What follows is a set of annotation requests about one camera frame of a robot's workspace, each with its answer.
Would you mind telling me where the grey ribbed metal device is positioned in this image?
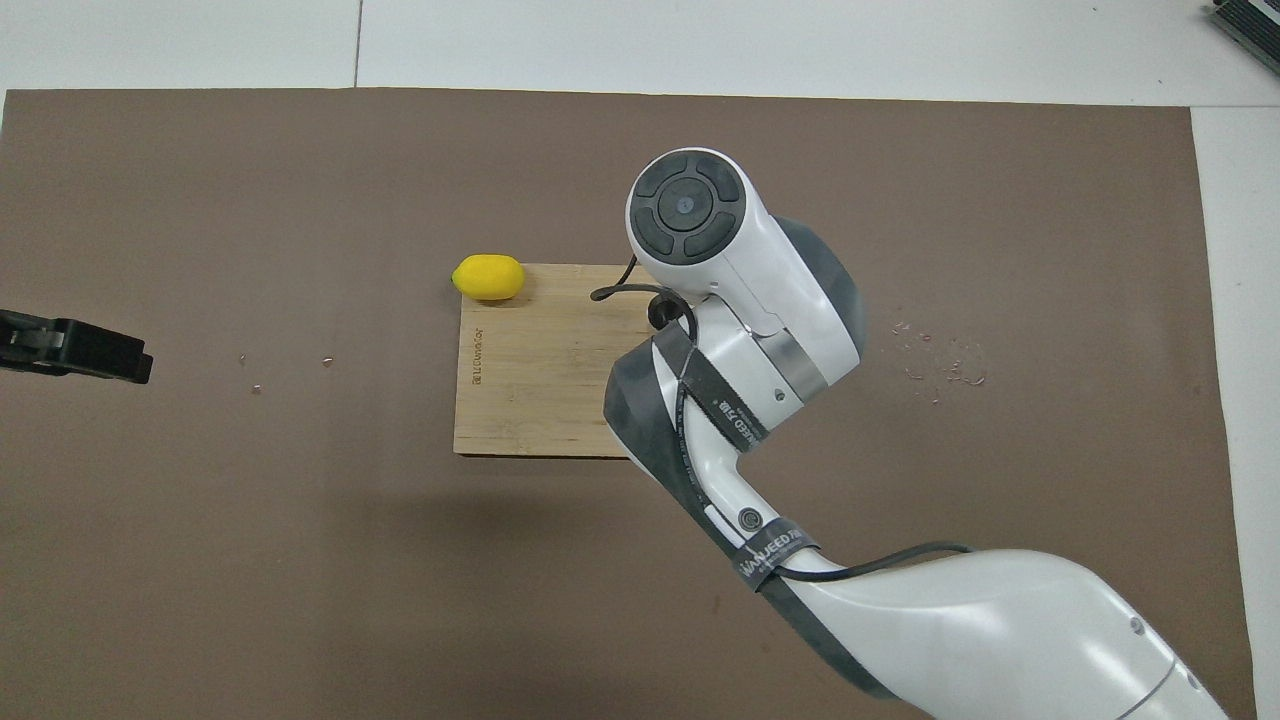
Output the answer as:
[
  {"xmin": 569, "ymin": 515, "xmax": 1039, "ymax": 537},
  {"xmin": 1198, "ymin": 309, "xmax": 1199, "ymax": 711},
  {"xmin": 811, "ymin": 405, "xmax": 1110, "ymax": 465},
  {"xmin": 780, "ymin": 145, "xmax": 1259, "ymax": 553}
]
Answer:
[{"xmin": 1208, "ymin": 0, "xmax": 1280, "ymax": 76}]

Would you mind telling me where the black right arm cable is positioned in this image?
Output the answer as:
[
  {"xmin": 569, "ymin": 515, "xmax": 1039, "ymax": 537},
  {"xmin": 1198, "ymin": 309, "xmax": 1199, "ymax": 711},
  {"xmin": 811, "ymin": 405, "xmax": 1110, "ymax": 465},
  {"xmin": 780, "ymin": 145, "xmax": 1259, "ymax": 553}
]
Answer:
[{"xmin": 590, "ymin": 255, "xmax": 976, "ymax": 586}]

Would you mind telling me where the yellow lemon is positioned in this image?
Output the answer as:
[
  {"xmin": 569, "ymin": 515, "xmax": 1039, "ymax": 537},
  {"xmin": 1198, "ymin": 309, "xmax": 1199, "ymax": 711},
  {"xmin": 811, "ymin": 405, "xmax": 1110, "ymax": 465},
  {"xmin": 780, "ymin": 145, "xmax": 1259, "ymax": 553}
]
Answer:
[{"xmin": 451, "ymin": 254, "xmax": 526, "ymax": 303}]

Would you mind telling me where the bamboo cutting board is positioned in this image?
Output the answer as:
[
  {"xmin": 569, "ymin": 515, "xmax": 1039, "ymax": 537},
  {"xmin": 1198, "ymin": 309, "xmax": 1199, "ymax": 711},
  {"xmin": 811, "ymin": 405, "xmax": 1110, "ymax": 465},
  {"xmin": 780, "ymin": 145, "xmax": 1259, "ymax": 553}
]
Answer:
[{"xmin": 453, "ymin": 264, "xmax": 663, "ymax": 460}]

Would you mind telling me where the brown table mat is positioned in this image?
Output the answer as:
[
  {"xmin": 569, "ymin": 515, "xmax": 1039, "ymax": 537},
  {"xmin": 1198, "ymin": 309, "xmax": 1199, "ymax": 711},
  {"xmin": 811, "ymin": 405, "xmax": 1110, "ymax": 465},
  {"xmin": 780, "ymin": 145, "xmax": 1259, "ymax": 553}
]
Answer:
[{"xmin": 0, "ymin": 88, "xmax": 1259, "ymax": 720}]

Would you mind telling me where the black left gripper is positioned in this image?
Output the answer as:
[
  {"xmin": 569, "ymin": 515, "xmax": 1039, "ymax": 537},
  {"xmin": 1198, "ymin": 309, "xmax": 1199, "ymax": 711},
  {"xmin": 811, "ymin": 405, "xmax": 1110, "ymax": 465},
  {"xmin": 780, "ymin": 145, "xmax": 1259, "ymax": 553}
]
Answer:
[{"xmin": 0, "ymin": 310, "xmax": 153, "ymax": 384}]

